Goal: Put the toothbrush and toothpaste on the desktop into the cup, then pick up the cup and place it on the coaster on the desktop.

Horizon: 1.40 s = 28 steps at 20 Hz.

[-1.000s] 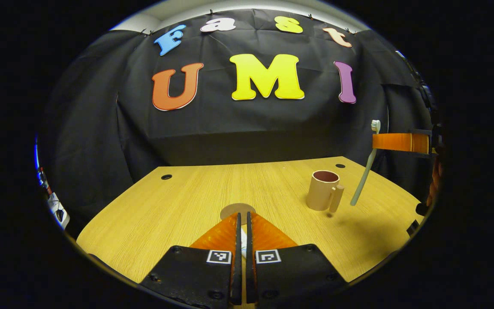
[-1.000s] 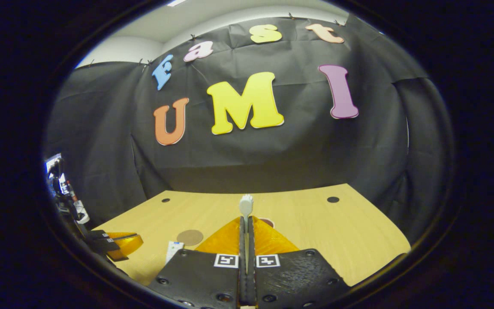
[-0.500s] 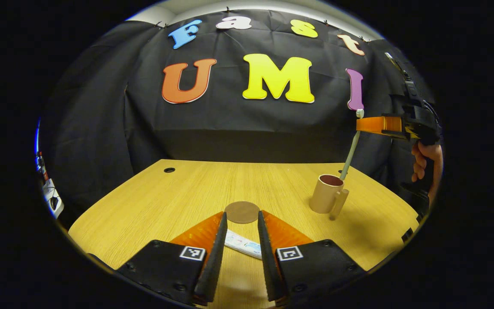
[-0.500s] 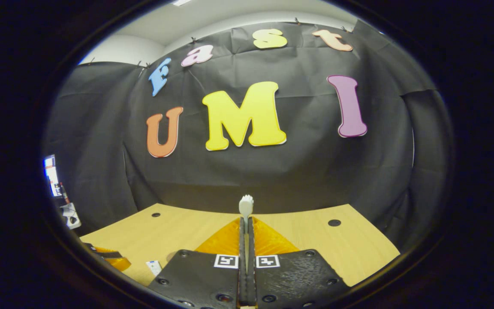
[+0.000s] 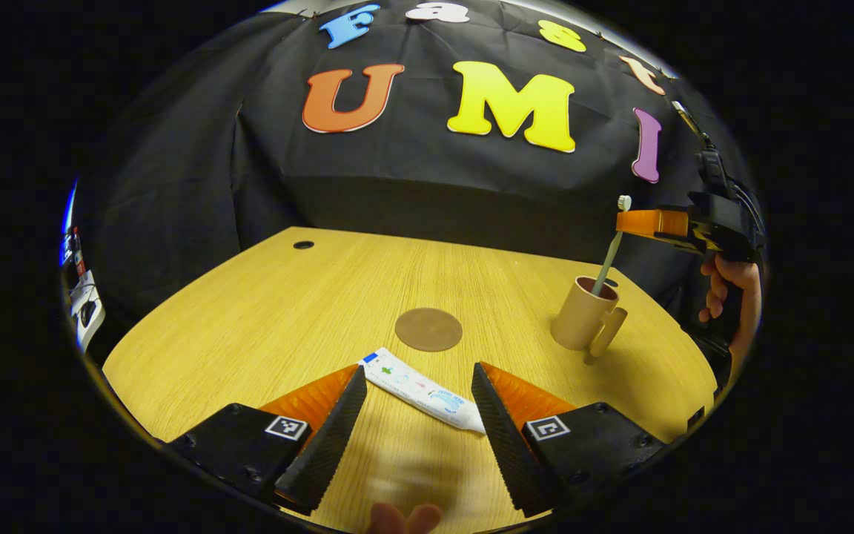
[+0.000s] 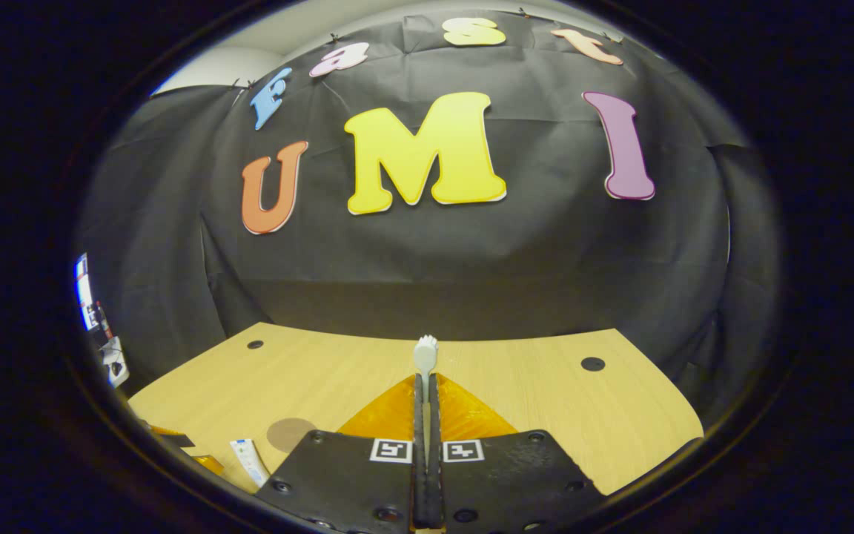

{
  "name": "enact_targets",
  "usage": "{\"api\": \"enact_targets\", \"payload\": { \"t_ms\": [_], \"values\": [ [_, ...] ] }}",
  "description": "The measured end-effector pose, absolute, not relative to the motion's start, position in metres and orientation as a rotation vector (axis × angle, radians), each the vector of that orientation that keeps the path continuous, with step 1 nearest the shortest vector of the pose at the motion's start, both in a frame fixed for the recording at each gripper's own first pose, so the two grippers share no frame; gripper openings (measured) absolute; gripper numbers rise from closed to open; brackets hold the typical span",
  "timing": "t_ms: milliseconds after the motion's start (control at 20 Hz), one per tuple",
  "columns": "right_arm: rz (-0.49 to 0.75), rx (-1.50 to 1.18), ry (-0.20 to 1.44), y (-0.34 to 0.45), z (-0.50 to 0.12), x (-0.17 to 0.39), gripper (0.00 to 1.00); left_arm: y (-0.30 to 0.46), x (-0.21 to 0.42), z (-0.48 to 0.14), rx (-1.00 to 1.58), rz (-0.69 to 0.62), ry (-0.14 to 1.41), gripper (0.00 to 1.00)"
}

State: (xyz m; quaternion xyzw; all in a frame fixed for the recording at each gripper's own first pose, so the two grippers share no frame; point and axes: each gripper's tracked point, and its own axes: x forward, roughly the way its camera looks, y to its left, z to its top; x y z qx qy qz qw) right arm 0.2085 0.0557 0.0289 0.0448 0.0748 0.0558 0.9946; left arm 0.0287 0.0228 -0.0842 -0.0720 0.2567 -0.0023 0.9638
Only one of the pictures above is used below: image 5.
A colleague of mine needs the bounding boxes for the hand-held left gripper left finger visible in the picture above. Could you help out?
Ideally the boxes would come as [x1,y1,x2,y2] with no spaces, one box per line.
[168,365,368,516]

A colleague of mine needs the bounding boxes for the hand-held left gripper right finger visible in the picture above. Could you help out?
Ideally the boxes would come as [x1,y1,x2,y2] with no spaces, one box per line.
[471,362,669,518]

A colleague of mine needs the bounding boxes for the pale green toothbrush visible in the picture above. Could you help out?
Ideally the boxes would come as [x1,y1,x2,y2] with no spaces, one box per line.
[592,195,632,297]

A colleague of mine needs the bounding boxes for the white toothpaste tube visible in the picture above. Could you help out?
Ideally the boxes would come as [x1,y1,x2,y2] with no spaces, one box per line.
[359,347,487,435]

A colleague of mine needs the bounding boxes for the beige cup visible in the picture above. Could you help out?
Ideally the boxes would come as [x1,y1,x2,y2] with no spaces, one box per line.
[552,276,629,364]

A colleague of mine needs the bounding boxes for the brown round coaster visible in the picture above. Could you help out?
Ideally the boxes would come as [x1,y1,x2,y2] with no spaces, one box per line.
[395,308,463,352]

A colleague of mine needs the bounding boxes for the wooden desktop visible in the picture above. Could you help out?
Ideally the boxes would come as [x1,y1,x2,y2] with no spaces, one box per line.
[101,226,718,534]

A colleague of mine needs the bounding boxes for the black backdrop cloth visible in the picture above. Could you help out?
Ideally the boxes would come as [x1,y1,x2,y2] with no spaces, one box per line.
[75,0,754,357]

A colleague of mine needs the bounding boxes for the white side table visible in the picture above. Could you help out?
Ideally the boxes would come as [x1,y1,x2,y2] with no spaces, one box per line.
[71,274,105,353]

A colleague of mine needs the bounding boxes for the bright white panel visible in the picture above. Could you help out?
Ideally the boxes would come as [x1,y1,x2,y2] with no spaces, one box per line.
[62,182,81,264]

